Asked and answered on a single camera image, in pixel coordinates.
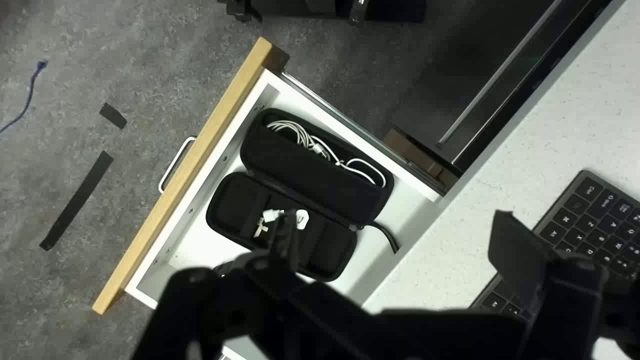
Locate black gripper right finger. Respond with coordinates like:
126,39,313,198
487,208,611,360

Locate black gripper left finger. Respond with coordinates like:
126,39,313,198
214,210,316,290

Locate white drawer with wooden front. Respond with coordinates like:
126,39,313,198
90,35,446,316

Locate white earbuds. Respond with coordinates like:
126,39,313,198
251,206,313,240

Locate black open zip case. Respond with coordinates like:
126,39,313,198
204,106,403,283

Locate black keyboard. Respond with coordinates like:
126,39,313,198
469,168,640,320

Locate long black tape strip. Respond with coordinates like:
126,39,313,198
39,150,117,255

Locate short black tape strip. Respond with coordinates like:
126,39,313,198
98,101,131,132

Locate white coiled cable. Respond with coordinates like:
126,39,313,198
265,117,391,187

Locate white drawer handle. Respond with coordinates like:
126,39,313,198
156,135,201,197

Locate dark cabinet with metal rail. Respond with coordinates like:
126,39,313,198
383,0,614,197

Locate blue cable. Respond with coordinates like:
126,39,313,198
0,61,51,135

